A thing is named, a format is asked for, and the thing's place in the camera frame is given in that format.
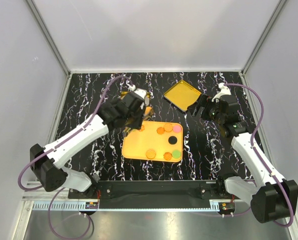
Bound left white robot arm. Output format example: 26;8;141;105
29;88;150;198

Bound tan dotted cookie bottom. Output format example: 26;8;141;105
145;149;156;160

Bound orange swirl cookie left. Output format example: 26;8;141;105
139;125;145;132

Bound green round cookie right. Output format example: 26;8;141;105
171;150;182;159

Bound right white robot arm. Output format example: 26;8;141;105
188;94;298;227

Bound pink round cookie right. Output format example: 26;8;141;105
173;125;183;133

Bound orange swirl cookie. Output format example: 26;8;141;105
163;152;172;161
156;127;165;135
139;125;145;132

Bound right orange connector board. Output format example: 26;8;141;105
220;201;236;212

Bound gold tin lid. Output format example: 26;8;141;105
163;80;202;112

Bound orange swirl cookie centre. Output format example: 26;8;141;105
156;127;165;135

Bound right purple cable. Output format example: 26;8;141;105
222;82;296;228

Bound orange swirl cookie bottom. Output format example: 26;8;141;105
163;152;172;161

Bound left orange connector board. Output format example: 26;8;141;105
85;201;99;210

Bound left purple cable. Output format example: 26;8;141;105
17;75;137;238

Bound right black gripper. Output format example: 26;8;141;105
187;93;225;125

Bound tan dotted cookie top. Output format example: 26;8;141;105
163;123;173;133

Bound orange connector board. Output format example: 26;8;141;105
220;201;236;212
85;201;99;210

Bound yellow plastic tray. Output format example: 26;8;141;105
121;121;184;163

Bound black round cookie right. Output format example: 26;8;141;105
168;136;178;145

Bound tan dotted cookie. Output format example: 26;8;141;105
163;123;173;133
145;149;156;160

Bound purple cable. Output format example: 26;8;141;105
17;75;137;238
222;82;296;228

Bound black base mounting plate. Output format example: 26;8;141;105
67;180;246;201

